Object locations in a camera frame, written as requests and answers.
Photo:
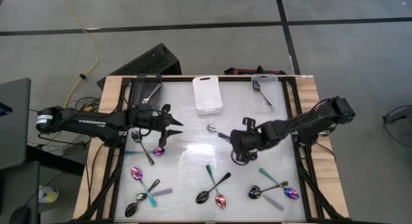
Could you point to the dark grey desk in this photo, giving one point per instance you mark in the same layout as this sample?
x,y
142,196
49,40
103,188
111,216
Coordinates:
x,y
19,185

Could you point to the red black tool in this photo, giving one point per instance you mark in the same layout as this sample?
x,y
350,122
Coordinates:
x,y
251,70

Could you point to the white plastic bin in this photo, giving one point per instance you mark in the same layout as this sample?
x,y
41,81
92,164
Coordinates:
x,y
207,95

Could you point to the black perforated crate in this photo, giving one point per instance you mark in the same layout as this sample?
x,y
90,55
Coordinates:
x,y
145,63

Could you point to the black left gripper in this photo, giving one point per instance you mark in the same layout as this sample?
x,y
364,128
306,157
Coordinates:
x,y
148,119

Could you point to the black computer mouse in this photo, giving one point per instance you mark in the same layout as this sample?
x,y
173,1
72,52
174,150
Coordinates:
x,y
20,216

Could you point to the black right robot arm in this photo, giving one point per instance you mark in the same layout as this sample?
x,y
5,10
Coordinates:
x,y
305,124

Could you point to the white yellow roll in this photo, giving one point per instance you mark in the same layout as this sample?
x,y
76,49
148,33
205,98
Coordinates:
x,y
48,195

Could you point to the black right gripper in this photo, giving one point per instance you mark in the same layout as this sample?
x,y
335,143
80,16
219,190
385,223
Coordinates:
x,y
248,140

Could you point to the grey laptop lid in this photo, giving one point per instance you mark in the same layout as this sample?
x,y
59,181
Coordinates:
x,y
14,137

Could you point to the iridescent rainbow spoon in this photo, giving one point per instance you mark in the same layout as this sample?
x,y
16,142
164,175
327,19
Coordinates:
x,y
136,173
220,201
291,193
158,151

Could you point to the blue black object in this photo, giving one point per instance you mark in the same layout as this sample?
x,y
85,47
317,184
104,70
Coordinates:
x,y
4,110

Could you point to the clear plastic bin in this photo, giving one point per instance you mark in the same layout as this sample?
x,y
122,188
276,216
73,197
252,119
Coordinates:
x,y
264,92

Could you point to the shiny silver spoon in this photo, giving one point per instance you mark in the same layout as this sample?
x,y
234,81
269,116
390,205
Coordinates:
x,y
202,197

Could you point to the grey plastic bin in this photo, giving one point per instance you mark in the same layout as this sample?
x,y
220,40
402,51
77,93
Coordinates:
x,y
143,89

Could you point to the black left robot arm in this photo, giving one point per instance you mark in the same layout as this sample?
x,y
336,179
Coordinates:
x,y
91,123

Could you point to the black base beam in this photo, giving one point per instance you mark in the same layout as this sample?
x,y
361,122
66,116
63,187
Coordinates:
x,y
58,161

